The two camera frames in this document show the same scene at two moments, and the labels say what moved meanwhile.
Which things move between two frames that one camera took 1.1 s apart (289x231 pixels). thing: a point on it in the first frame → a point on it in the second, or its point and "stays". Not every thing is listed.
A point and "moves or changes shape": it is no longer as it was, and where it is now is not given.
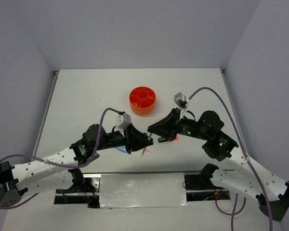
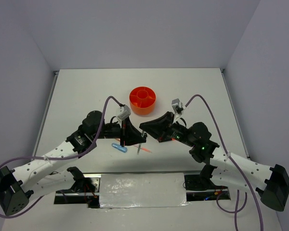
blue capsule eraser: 122,148 stays
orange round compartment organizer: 142,100 stays
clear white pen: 144,149 moves or changes shape
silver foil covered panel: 118,191 stays
